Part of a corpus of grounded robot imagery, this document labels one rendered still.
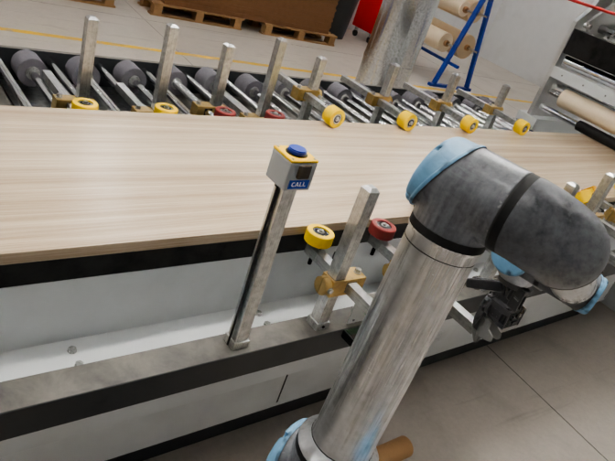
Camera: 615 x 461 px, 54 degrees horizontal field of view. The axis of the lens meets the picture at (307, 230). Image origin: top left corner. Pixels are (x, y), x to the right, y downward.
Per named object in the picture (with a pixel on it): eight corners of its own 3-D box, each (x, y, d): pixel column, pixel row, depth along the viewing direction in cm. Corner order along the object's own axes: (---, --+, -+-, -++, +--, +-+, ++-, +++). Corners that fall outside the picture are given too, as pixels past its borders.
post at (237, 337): (247, 347, 146) (301, 187, 125) (231, 351, 143) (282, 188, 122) (239, 335, 149) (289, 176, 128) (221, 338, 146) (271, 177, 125)
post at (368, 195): (319, 340, 165) (382, 189, 143) (310, 343, 163) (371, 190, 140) (313, 332, 167) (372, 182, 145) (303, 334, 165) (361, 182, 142)
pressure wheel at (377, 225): (388, 260, 185) (402, 229, 180) (370, 263, 180) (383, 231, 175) (372, 245, 190) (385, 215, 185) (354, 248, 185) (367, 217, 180)
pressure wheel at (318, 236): (323, 261, 173) (336, 227, 168) (321, 274, 166) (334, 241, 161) (297, 251, 173) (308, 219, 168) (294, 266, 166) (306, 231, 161)
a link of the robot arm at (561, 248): (634, 214, 68) (615, 279, 128) (535, 164, 74) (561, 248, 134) (576, 298, 69) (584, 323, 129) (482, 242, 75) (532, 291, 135)
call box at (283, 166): (307, 193, 126) (319, 160, 122) (281, 194, 121) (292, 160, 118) (290, 176, 130) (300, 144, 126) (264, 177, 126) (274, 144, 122)
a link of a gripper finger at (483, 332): (481, 355, 153) (496, 326, 149) (464, 340, 157) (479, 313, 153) (489, 353, 155) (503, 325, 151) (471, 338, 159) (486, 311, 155)
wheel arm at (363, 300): (414, 356, 144) (421, 342, 142) (404, 359, 142) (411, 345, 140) (311, 252, 171) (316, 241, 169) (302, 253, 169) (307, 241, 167)
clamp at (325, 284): (361, 293, 161) (368, 278, 159) (324, 301, 153) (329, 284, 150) (348, 279, 165) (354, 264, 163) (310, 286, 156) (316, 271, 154)
